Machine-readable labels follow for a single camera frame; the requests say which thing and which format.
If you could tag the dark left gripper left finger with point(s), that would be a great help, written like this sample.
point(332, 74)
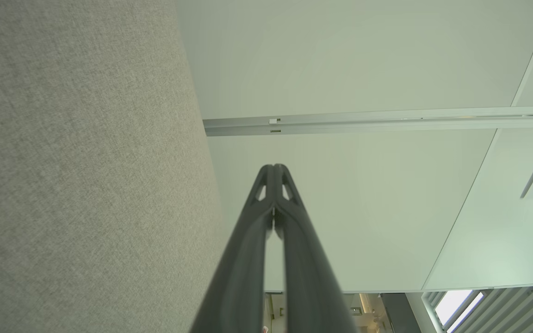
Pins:
point(238, 286)

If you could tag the grey window blinds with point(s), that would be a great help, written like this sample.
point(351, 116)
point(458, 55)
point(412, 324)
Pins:
point(516, 310)

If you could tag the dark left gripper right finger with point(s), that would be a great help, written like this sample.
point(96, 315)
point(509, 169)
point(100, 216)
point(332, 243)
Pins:
point(312, 296)

